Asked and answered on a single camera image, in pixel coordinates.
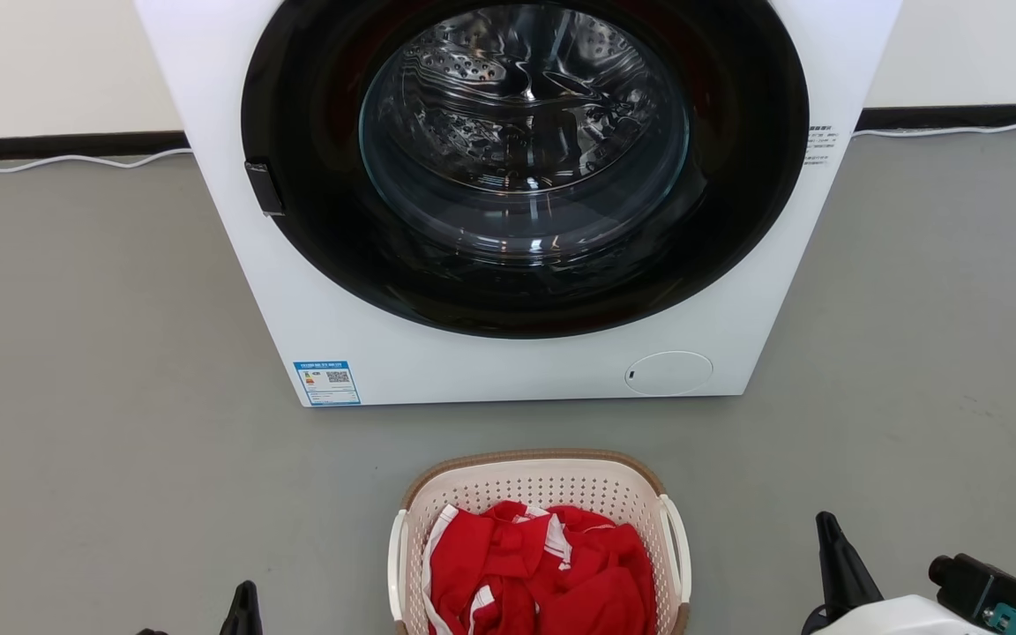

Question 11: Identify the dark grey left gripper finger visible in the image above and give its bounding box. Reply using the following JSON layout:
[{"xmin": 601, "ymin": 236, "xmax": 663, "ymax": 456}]
[{"xmin": 218, "ymin": 579, "xmax": 265, "ymax": 635}]

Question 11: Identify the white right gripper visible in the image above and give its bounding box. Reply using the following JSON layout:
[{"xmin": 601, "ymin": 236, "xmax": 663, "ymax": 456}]
[{"xmin": 801, "ymin": 511, "xmax": 996, "ymax": 635}]

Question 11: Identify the cream perforated laundry basket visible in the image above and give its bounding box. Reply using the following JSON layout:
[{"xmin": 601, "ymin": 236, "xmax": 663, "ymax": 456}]
[{"xmin": 387, "ymin": 449, "xmax": 692, "ymax": 635}]

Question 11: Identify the blue energy label sticker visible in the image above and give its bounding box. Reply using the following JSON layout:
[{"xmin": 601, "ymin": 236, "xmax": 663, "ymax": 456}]
[{"xmin": 293, "ymin": 360, "xmax": 362, "ymax": 407}]

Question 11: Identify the round white filter cover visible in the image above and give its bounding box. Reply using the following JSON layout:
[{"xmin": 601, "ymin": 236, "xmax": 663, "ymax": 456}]
[{"xmin": 624, "ymin": 351, "xmax": 714, "ymax": 397}]

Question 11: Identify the red and white garment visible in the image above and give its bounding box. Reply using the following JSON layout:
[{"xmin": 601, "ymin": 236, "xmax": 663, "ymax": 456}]
[{"xmin": 421, "ymin": 501, "xmax": 657, "ymax": 635}]

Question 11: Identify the white front-load washing machine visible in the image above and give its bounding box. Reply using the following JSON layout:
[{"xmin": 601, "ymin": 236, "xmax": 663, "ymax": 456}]
[{"xmin": 135, "ymin": 0, "xmax": 903, "ymax": 408}]

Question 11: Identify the black round washer door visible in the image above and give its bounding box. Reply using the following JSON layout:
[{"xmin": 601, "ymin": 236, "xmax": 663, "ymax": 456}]
[{"xmin": 241, "ymin": 0, "xmax": 811, "ymax": 340}]

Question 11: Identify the small text sticker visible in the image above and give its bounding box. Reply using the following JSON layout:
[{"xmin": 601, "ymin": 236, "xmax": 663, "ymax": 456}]
[{"xmin": 804, "ymin": 123, "xmax": 840, "ymax": 168}]

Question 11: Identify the black door latch handle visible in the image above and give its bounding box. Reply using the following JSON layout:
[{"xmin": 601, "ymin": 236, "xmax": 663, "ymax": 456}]
[{"xmin": 244, "ymin": 160, "xmax": 286, "ymax": 217}]

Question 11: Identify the thin white floor cable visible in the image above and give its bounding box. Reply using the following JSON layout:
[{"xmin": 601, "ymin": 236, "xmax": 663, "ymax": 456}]
[
  {"xmin": 851, "ymin": 117, "xmax": 1016, "ymax": 140},
  {"xmin": 0, "ymin": 146, "xmax": 195, "ymax": 174}
]

